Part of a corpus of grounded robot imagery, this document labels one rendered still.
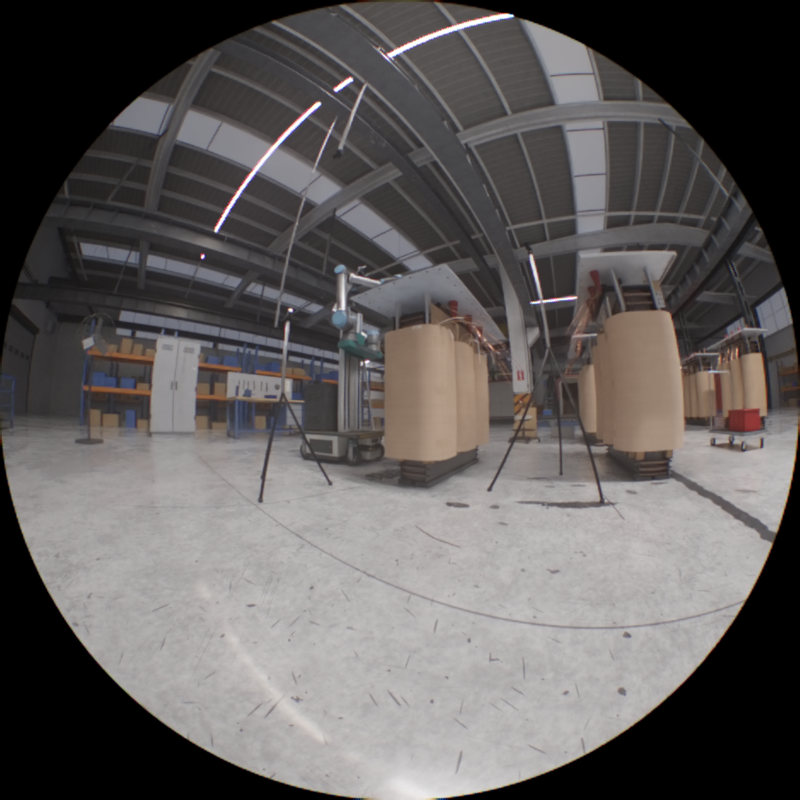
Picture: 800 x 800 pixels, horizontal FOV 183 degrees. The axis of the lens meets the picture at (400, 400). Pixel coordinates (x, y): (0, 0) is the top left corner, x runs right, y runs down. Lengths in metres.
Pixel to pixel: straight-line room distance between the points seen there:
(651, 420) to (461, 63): 9.72
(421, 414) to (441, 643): 1.27
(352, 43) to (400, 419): 4.52
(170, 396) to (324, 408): 3.71
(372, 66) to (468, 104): 6.30
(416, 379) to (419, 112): 4.04
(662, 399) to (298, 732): 2.11
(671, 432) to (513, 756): 1.86
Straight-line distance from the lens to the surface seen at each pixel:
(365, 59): 4.33
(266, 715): 0.54
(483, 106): 10.42
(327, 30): 4.35
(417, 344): 1.62
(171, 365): 5.62
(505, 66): 10.30
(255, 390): 6.34
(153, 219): 8.33
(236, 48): 6.96
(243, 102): 11.15
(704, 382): 7.67
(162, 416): 5.54
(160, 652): 0.69
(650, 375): 1.95
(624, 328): 1.98
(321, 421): 2.70
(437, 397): 1.56
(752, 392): 6.01
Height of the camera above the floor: 0.48
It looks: 4 degrees up
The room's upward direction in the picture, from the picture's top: straight up
